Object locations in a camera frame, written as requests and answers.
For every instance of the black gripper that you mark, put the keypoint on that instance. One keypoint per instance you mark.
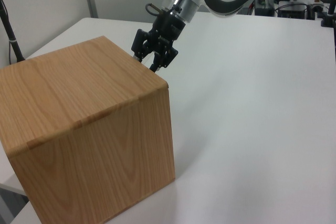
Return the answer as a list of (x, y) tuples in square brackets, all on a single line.
[(168, 31)]

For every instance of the wooden drawer cabinet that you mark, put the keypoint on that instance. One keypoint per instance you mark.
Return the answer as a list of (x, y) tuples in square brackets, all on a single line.
[(78, 129)]

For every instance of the black background lab device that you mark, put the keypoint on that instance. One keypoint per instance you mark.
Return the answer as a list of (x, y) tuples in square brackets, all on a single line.
[(288, 12)]

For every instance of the black clamped stand pole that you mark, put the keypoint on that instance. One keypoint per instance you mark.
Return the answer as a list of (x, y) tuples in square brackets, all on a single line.
[(11, 35)]

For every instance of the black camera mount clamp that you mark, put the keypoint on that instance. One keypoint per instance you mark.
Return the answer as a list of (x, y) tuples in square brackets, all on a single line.
[(329, 16)]

